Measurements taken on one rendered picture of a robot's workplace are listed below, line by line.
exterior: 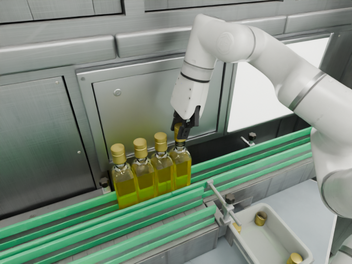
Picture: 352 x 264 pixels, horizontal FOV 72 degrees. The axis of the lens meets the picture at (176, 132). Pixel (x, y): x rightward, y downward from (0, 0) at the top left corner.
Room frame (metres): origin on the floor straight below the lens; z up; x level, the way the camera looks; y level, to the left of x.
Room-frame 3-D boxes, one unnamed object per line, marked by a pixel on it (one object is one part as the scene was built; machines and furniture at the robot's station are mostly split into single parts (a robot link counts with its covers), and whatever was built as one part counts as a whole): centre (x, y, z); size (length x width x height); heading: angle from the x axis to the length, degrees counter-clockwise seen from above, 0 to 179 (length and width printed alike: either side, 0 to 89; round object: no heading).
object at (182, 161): (0.54, -0.01, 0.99); 0.06 x 0.06 x 0.21; 23
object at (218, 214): (0.47, -0.13, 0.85); 0.09 x 0.04 x 0.07; 24
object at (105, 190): (0.51, 0.22, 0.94); 0.07 x 0.04 x 0.13; 24
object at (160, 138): (0.51, 0.04, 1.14); 0.04 x 0.04 x 0.04
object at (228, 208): (0.46, -0.14, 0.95); 0.17 x 0.03 x 0.12; 24
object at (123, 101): (0.75, -0.16, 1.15); 0.90 x 0.03 x 0.34; 114
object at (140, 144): (0.49, 0.09, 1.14); 0.04 x 0.04 x 0.04
